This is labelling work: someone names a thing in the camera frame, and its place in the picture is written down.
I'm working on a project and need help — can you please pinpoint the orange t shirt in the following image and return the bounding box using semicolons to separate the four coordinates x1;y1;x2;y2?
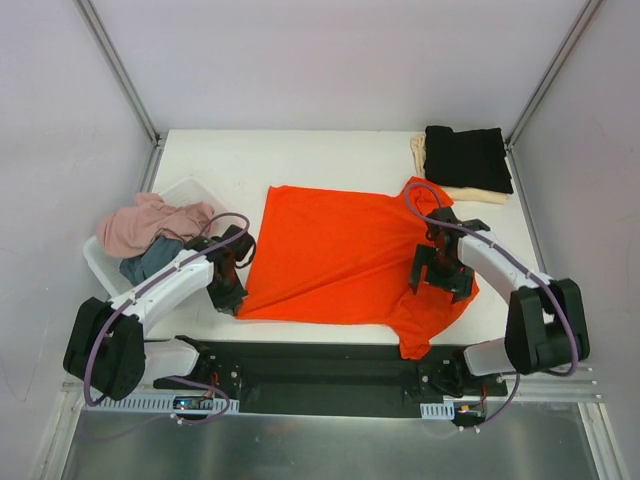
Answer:
237;177;473;360

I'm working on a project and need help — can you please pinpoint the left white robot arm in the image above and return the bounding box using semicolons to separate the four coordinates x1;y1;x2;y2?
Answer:
63;225;256;406

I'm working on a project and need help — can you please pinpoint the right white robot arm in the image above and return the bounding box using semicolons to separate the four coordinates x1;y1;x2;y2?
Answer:
409;207;590;395

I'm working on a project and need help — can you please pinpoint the folded beige t shirt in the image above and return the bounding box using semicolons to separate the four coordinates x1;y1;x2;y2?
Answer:
409;134;508;205

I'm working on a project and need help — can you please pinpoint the blue grey t shirt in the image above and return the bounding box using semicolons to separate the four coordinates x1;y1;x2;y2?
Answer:
119;236;184;286

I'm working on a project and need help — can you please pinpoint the pink t shirt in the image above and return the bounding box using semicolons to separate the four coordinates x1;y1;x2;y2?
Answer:
95;193;215;259

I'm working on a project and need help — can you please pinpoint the folded black t shirt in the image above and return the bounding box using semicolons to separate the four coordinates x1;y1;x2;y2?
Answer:
424;125;514;195

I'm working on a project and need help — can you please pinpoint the white plastic basket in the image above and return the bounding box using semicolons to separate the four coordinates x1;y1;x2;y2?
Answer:
83;177;228;297

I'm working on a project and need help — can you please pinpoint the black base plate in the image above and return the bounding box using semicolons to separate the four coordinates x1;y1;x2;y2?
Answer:
152;335;524;416

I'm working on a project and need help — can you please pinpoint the left white cable duct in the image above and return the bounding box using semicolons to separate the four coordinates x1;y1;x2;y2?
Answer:
88;393;240;415

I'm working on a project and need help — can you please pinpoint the white cable duct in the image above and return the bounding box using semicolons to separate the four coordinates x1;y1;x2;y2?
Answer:
88;393;240;415
420;401;455;421

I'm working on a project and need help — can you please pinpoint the right white cable duct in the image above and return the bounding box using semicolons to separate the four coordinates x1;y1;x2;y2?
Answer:
420;401;455;421

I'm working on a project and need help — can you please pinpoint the left aluminium frame post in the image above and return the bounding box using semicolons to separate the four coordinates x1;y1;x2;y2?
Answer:
74;0;163;146

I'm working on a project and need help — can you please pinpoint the aluminium frame post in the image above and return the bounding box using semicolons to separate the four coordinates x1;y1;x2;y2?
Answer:
505;0;604;151
74;0;163;146

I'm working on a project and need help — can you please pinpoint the right aluminium frame post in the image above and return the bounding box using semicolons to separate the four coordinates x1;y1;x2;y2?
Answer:
505;0;604;151

